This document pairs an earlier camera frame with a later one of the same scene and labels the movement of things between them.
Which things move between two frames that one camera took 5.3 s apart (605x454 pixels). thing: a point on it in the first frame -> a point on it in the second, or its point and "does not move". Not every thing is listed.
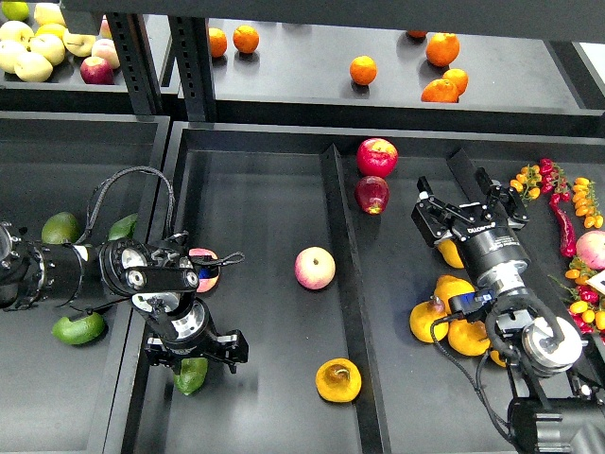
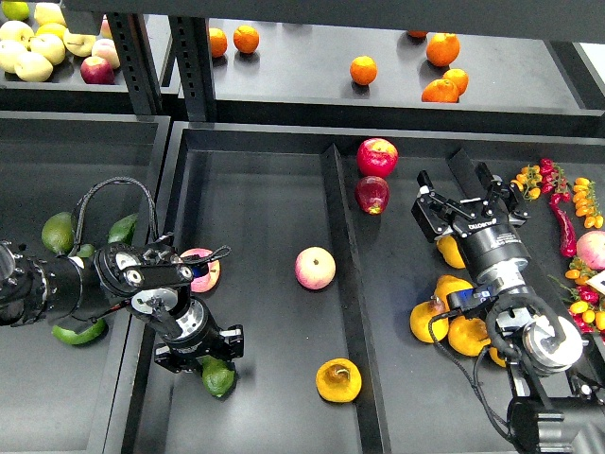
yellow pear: [338, 379] does not move
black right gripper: [490, 247] does not move
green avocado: [193, 373] -> [216, 375]
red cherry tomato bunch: [554, 179] does not move
